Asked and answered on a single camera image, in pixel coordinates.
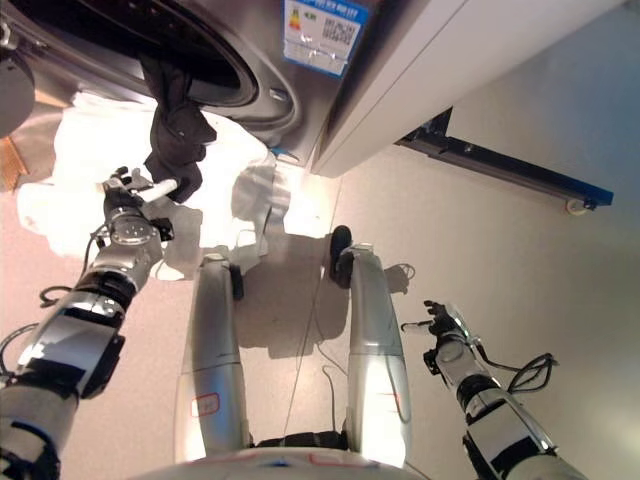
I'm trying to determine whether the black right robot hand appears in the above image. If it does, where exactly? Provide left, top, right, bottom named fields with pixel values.
left=401, top=299, right=467, bottom=342

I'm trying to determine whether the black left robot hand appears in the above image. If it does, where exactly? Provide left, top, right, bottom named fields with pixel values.
left=102, top=167, right=179, bottom=217

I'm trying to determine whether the black garment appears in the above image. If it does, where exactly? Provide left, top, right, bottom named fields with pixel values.
left=137, top=49, right=219, bottom=204

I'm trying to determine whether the round washing machine door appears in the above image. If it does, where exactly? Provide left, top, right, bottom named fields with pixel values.
left=0, top=19, right=39, bottom=139

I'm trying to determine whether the grey washing machine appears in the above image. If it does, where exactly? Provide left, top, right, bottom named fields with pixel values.
left=0, top=0, right=382, bottom=172

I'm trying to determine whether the white cloth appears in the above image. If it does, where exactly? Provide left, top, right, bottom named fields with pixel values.
left=17, top=89, right=294, bottom=284

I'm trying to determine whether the silver left robot leg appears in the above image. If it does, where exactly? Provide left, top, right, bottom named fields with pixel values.
left=172, top=252, right=252, bottom=464

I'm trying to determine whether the silver robot torso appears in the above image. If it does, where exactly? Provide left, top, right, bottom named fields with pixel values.
left=134, top=429, right=402, bottom=480

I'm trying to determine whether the white cabinet side panel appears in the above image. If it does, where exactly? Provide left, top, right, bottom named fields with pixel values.
left=312, top=0, right=629, bottom=177

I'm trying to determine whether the blue energy label sticker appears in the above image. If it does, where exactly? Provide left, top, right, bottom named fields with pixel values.
left=282, top=0, right=372, bottom=82

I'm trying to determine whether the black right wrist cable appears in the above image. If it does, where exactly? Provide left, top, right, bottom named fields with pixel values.
left=469, top=339, right=559, bottom=397

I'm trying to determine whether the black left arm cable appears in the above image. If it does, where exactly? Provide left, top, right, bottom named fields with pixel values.
left=0, top=283, right=77, bottom=382

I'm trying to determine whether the thin white floor cable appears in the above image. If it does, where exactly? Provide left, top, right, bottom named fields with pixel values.
left=282, top=269, right=351, bottom=442

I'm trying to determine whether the black wheeled frame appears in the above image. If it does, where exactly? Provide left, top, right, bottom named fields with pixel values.
left=394, top=107, right=616, bottom=219

